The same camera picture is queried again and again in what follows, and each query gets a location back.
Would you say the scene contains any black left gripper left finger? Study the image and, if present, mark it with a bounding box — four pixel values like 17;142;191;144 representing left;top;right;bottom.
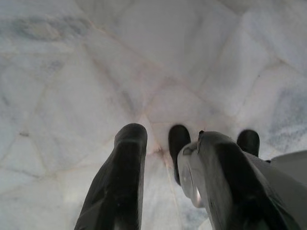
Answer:
74;123;148;230

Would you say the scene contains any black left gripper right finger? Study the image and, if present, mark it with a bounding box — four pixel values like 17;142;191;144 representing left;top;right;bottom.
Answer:
177;130;303;230

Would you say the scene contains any black robot right foot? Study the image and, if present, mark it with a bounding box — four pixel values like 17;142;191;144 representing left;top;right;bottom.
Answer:
236;129;260;158

